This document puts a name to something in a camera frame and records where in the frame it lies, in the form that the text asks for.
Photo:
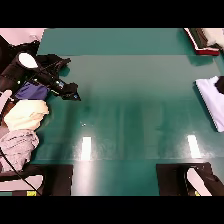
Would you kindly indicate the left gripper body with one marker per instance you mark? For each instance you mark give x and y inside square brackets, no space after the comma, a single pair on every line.
[69,91]

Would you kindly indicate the white shirt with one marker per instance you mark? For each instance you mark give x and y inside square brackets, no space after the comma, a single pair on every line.
[213,100]

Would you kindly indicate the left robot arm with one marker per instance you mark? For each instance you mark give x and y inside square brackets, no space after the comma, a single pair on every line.
[28,60]

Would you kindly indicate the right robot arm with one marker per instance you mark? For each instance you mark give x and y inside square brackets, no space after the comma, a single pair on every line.
[198,181]

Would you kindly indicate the black garment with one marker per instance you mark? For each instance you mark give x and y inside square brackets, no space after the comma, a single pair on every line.
[55,62]

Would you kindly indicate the navy blue garment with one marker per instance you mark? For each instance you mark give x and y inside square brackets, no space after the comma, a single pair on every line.
[31,91]

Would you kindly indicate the cream garment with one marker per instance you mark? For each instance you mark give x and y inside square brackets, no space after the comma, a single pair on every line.
[26,115]

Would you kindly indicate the grey garment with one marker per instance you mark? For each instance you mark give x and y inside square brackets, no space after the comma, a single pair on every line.
[18,146]

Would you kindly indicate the dark green garment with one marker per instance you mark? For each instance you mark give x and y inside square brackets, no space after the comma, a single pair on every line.
[199,36]

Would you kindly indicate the red garment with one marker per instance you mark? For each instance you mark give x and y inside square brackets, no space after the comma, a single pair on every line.
[207,51]

